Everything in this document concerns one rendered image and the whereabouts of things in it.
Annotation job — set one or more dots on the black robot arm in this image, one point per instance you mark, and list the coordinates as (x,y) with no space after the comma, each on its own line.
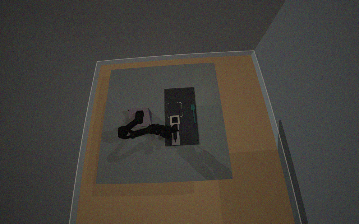
(151,129)

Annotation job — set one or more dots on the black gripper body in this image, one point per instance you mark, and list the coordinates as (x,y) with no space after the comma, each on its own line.
(173,128)

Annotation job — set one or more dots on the dark grey flat mat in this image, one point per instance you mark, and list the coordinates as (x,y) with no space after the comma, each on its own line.
(178,101)

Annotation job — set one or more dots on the beige tile with black rectangle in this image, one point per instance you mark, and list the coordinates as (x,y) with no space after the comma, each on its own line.
(174,120)

